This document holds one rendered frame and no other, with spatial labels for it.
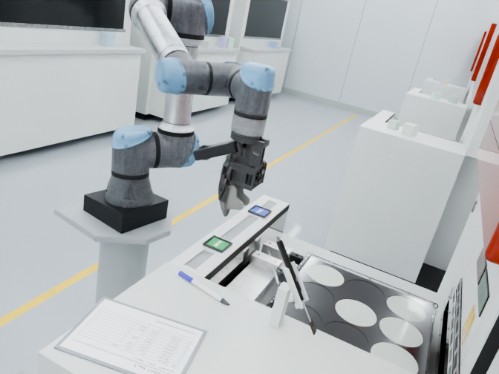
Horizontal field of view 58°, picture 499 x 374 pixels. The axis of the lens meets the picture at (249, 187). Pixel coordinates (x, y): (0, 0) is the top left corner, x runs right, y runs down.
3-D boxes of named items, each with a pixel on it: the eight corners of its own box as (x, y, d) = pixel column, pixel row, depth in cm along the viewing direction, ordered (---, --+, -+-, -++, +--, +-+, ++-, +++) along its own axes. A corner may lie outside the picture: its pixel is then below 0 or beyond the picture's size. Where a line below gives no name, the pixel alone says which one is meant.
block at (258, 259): (280, 269, 122) (283, 260, 121) (275, 274, 119) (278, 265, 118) (254, 258, 125) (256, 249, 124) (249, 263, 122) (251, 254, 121)
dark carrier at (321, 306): (433, 307, 117) (434, 306, 117) (421, 395, 87) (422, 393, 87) (310, 258, 128) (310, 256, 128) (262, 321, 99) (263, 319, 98)
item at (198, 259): (281, 240, 151) (289, 203, 145) (193, 329, 103) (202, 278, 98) (255, 231, 154) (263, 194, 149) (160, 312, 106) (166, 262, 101)
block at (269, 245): (290, 257, 129) (292, 248, 128) (286, 262, 126) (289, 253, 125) (265, 247, 132) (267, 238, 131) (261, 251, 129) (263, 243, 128)
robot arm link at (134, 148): (107, 163, 143) (108, 122, 138) (148, 162, 149) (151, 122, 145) (115, 176, 133) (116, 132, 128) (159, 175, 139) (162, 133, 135)
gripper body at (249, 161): (249, 194, 100) (260, 143, 96) (216, 182, 103) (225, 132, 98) (263, 185, 107) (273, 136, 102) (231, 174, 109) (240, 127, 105)
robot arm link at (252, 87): (265, 62, 100) (284, 70, 94) (255, 110, 104) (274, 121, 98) (234, 58, 97) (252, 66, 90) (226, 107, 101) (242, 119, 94)
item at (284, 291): (301, 326, 88) (318, 270, 83) (294, 338, 85) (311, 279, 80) (273, 314, 90) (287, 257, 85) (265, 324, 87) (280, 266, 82)
